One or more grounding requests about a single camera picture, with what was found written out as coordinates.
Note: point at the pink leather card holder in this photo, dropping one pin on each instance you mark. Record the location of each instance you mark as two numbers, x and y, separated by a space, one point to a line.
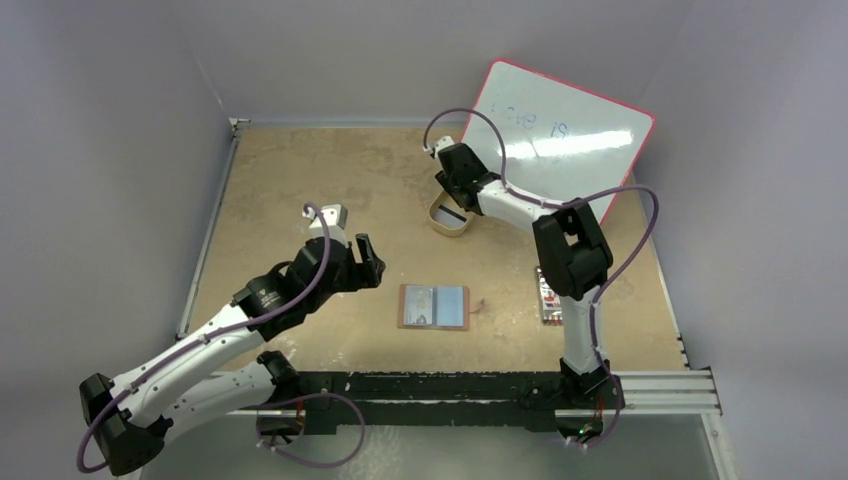
454 307

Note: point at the aluminium table frame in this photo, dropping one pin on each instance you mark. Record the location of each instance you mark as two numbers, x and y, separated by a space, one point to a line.
180 389

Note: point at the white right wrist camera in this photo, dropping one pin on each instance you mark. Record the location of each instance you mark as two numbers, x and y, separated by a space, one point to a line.
434 149

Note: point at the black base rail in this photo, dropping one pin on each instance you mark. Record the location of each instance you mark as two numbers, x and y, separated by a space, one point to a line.
536 401

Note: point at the pink framed whiteboard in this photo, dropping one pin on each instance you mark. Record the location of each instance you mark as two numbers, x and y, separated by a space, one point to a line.
553 140

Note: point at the marker pen pack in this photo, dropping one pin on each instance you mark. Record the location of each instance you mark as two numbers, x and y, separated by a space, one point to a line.
550 310

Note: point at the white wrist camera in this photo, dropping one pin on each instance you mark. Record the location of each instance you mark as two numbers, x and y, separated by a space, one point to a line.
334 217
434 149

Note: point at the credit card lying in tray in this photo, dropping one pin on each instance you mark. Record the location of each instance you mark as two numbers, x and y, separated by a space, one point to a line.
449 216

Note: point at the beige oval tray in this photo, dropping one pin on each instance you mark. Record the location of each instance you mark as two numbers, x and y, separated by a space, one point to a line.
447 230

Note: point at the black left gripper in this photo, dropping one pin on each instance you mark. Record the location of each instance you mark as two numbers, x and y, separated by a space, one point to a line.
363 275

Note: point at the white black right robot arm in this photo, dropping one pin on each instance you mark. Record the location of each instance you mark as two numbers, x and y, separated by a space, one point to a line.
573 254

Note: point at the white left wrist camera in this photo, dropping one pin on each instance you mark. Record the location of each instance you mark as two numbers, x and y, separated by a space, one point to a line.
334 217

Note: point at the white VIP credit card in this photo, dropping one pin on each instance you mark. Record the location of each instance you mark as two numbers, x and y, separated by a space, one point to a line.
419 306

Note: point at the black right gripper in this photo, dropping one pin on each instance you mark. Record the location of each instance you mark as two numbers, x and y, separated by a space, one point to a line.
460 188

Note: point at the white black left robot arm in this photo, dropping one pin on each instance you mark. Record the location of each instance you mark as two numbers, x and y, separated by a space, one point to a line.
131 418

